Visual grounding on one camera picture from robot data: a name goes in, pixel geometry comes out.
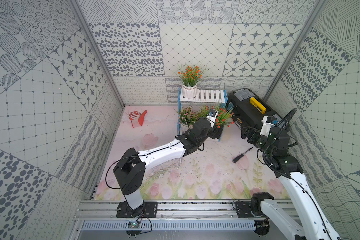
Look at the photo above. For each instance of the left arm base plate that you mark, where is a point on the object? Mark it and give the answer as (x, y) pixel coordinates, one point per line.
(147, 209)

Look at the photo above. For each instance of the aluminium rail frame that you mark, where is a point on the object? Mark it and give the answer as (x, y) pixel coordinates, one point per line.
(190, 210)

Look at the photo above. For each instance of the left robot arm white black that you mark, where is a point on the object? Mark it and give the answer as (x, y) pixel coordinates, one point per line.
(130, 169)

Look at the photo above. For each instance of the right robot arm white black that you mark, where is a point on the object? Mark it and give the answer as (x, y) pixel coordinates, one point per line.
(273, 142)

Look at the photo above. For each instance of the red flower pot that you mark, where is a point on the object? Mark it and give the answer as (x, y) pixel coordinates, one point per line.
(224, 117)

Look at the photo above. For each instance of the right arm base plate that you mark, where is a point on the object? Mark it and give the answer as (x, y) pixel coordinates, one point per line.
(248, 210)

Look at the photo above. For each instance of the black plastic toolbox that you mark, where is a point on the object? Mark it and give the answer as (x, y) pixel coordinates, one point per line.
(245, 114)

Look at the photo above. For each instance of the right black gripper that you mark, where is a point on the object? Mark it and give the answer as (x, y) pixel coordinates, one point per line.
(252, 139)

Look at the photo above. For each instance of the orange flower pot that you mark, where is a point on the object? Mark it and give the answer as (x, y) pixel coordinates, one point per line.
(190, 75)

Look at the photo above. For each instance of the blue white wooden rack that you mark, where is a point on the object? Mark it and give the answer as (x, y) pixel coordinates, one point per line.
(203, 97)

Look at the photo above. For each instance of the pink flower pot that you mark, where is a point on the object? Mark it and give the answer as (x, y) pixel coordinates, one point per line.
(187, 117)
(204, 111)

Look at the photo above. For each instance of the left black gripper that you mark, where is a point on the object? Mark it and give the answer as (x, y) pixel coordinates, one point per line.
(215, 132)

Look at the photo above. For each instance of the black screwdriver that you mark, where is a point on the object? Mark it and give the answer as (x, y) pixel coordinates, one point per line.
(236, 159)

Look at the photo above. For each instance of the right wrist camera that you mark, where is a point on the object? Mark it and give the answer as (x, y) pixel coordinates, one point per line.
(268, 123)

